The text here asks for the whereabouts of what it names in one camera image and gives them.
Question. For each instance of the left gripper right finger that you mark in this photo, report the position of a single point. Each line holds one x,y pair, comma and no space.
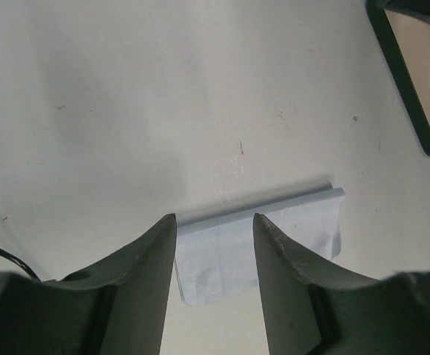
313,306

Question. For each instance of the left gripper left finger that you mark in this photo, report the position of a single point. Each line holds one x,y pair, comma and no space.
117,305

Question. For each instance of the light blue cleaning cloth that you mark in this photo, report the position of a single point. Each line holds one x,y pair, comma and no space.
215,257

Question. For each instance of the black glasses case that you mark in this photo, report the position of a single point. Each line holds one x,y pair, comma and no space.
402,29

